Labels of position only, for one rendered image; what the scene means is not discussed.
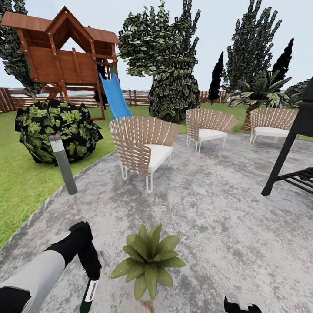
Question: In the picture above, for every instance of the garden chair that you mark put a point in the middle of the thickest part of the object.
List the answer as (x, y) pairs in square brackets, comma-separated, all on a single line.
[(143, 143), (271, 122), (205, 124)]

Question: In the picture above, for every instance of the insectifuge atomizer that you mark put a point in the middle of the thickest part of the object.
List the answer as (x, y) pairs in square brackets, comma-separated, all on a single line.
[(89, 295)]

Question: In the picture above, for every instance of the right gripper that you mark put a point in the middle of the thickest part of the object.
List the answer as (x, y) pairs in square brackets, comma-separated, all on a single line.
[(234, 307)]

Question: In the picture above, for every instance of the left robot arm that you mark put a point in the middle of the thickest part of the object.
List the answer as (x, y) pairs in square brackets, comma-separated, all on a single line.
[(25, 291)]

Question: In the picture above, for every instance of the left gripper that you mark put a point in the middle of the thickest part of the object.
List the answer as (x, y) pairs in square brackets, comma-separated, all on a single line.
[(91, 264)]

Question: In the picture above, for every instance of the charcoal grill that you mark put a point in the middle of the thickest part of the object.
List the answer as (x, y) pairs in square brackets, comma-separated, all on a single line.
[(302, 125)]

